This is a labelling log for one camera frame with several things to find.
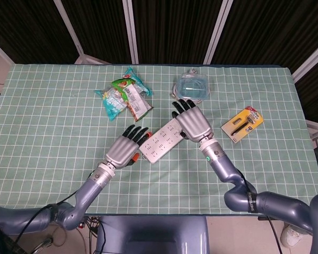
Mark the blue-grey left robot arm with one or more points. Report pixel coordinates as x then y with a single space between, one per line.
79 201

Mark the white shoe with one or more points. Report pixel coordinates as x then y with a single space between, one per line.
290 235

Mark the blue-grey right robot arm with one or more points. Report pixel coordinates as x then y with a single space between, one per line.
267 201

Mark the teal snack bag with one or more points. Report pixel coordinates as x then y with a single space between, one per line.
133 75
112 104

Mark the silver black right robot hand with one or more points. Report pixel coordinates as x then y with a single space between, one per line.
194 123

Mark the yellow razor blister pack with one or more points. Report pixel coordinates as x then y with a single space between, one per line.
242 124

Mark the green orange snack bag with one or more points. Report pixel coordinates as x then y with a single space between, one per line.
136 101

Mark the white partition frame bar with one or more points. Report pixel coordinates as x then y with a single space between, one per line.
131 31
69 29
310 58
0 51
217 31

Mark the white power strip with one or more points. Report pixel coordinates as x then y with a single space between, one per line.
160 143

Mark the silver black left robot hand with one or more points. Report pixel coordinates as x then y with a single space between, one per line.
123 152

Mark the green white grid tablecloth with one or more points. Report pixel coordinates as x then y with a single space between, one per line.
69 164

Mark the blue-grey robot torso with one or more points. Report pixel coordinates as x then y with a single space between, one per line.
153 235

